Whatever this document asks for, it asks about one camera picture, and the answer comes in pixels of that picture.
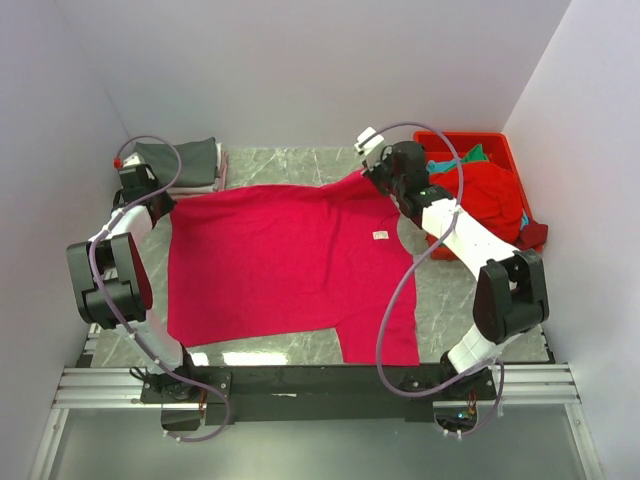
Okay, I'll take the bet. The crimson t shirt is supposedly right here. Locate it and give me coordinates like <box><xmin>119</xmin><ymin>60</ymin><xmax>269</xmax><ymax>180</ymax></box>
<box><xmin>167</xmin><ymin>172</ymin><xmax>419</xmax><ymax>366</ymax></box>

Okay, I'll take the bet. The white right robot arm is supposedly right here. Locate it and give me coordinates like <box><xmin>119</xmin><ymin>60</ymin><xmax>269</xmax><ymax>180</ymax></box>
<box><xmin>354</xmin><ymin>137</ymin><xmax>549</xmax><ymax>399</ymax></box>

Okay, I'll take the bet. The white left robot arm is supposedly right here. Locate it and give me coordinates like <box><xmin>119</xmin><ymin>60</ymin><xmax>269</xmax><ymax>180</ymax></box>
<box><xmin>66</xmin><ymin>155</ymin><xmax>200</xmax><ymax>402</ymax></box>

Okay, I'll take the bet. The teal garment in bin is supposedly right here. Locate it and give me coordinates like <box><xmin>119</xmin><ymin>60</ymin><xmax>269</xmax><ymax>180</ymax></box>
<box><xmin>426</xmin><ymin>158</ymin><xmax>463</xmax><ymax>175</ymax></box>

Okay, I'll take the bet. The red plastic bin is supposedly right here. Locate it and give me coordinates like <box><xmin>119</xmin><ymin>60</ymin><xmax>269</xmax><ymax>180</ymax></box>
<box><xmin>413</xmin><ymin>130</ymin><xmax>548</xmax><ymax>253</ymax></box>

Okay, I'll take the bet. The dark grey folded shirt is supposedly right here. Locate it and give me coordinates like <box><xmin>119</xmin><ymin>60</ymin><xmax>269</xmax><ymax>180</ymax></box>
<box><xmin>134</xmin><ymin>137</ymin><xmax>218</xmax><ymax>188</ymax></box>

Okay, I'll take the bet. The pink folded shirt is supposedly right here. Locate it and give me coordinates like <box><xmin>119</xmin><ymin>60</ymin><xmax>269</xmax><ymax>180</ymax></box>
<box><xmin>217</xmin><ymin>150</ymin><xmax>229</xmax><ymax>192</ymax></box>

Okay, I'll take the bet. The red t shirt in bin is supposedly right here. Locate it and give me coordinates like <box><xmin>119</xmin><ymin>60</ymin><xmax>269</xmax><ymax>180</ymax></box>
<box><xmin>428</xmin><ymin>160</ymin><xmax>529</xmax><ymax>248</ymax></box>

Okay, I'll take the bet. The maroon garment on bin edge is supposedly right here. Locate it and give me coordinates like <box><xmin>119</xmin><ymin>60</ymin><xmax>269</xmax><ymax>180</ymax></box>
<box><xmin>514</xmin><ymin>221</ymin><xmax>549</xmax><ymax>253</ymax></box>

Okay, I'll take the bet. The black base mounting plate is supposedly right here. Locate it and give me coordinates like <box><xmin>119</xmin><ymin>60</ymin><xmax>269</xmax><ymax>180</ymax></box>
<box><xmin>136</xmin><ymin>363</ymin><xmax>496</xmax><ymax>431</ymax></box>

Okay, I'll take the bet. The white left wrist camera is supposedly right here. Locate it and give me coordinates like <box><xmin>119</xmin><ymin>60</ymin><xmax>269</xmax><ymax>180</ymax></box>
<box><xmin>113</xmin><ymin>153</ymin><xmax>145</xmax><ymax>170</ymax></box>

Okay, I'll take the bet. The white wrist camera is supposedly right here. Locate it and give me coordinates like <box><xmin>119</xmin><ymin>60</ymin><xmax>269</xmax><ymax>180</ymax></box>
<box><xmin>113</xmin><ymin>153</ymin><xmax>145</xmax><ymax>170</ymax></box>
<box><xmin>354</xmin><ymin>127</ymin><xmax>386</xmax><ymax>156</ymax></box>

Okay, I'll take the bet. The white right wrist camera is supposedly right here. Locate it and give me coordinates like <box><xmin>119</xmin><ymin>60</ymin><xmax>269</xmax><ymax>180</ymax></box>
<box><xmin>354</xmin><ymin>127</ymin><xmax>386</xmax><ymax>156</ymax></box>

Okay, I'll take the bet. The aluminium frame rail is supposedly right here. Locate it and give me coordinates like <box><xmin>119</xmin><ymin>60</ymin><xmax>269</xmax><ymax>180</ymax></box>
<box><xmin>52</xmin><ymin>364</ymin><xmax>581</xmax><ymax>410</ymax></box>

